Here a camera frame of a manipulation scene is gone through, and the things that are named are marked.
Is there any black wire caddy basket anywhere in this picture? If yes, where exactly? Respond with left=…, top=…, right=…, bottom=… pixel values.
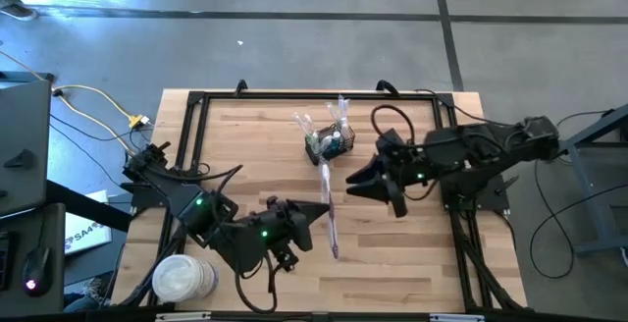
left=303, top=122, right=357, bottom=167

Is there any black camera cable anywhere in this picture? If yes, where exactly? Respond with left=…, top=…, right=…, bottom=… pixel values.
left=369, top=104, right=417, bottom=147
left=146, top=163, right=279, bottom=315

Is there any black aluminium table frame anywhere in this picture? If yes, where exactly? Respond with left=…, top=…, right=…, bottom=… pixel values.
left=110, top=88, right=529, bottom=313

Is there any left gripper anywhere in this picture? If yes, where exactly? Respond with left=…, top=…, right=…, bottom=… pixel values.
left=244, top=195, right=332, bottom=273

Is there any dark grey desk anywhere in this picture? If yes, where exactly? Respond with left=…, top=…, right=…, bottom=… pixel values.
left=0, top=202, right=66, bottom=316

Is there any grey laptop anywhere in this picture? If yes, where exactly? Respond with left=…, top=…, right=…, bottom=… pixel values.
left=0, top=72, right=54, bottom=218

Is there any dark toothbrush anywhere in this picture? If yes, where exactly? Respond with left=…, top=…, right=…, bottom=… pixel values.
left=319, top=161, right=340, bottom=260

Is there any silver metal bracket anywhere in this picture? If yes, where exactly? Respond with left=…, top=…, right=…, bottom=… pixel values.
left=155, top=311, right=212, bottom=322
left=430, top=313, right=487, bottom=322

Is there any black floor cable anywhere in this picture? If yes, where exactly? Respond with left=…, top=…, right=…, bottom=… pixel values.
left=528, top=182, right=628, bottom=280

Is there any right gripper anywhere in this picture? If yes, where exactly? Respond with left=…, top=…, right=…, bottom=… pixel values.
left=344, top=128, right=429, bottom=219

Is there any black computer mouse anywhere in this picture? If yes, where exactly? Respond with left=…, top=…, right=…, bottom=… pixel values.
left=21, top=246, right=52, bottom=297

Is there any yellow cable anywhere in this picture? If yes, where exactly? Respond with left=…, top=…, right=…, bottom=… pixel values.
left=51, top=83, right=148, bottom=128
left=58, top=93, right=141, bottom=159

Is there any blue-grey metal cart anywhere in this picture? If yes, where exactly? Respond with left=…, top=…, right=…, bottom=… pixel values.
left=553, top=103, right=628, bottom=257

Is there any white paper sign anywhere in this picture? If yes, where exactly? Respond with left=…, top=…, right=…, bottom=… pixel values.
left=64, top=188, right=113, bottom=257

